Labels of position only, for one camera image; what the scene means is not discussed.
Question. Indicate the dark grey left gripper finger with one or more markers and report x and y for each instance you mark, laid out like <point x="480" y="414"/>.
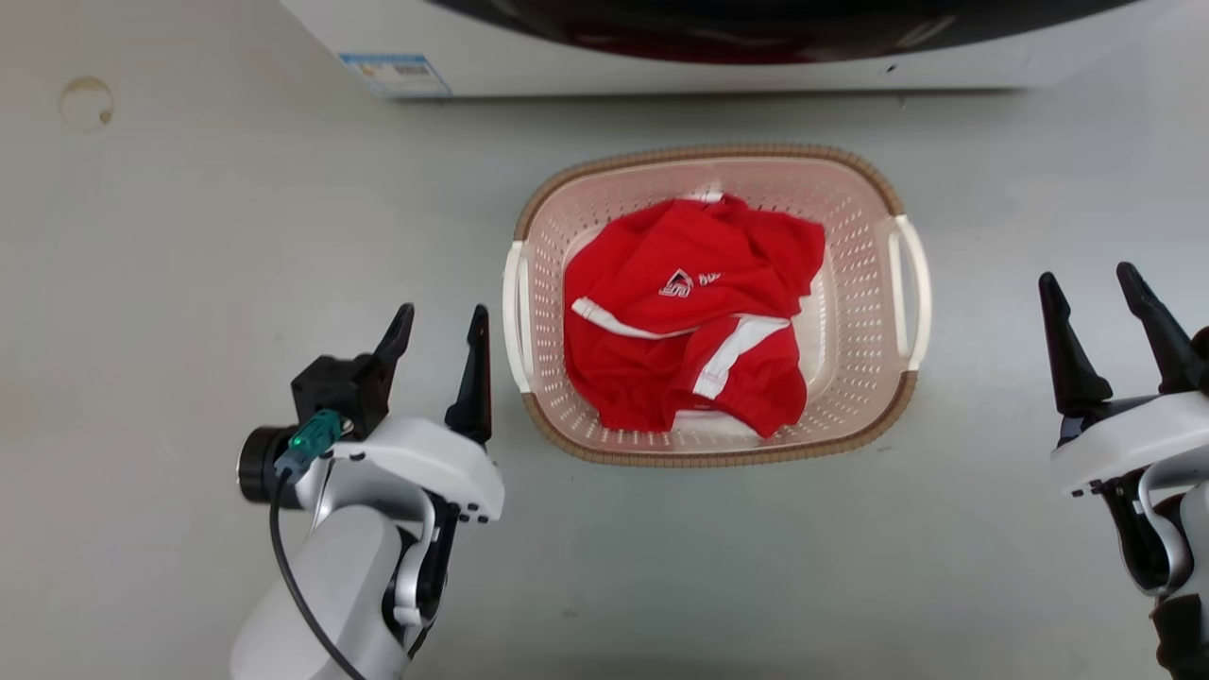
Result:
<point x="399" y="335"/>
<point x="475" y="387"/>

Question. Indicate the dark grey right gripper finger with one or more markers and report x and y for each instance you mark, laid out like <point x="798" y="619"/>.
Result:
<point x="1072" y="359"/>
<point x="1162" y="340"/>

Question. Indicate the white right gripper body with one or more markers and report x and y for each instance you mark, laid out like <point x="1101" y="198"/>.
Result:
<point x="1133" y="439"/>

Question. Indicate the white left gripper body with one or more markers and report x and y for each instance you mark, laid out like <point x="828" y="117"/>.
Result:
<point x="434" y="458"/>

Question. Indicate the beige perforated laundry basket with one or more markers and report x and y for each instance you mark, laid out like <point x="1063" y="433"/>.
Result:
<point x="850" y="283"/>

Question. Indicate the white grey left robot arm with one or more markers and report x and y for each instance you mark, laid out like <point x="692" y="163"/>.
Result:
<point x="340" y="576"/>

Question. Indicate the red garment with white stripes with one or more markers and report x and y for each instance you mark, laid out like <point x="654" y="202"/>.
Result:
<point x="680" y="349"/>

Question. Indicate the blue energy label sticker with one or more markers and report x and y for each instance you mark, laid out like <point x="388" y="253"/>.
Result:
<point x="397" y="76"/>

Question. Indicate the white front-load washing machine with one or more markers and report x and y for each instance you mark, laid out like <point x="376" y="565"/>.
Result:
<point x="661" y="77"/>

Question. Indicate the black round washer door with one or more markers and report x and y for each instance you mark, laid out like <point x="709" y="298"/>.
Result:
<point x="756" y="28"/>

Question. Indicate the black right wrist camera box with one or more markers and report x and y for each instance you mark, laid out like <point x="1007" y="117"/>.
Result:
<point x="1201" y="354"/>

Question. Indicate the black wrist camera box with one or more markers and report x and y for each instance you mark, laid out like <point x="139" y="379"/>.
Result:
<point x="335" y="387"/>
<point x="1201" y="354"/>

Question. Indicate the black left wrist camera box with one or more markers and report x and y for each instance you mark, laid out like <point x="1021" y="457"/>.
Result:
<point x="335" y="387"/>

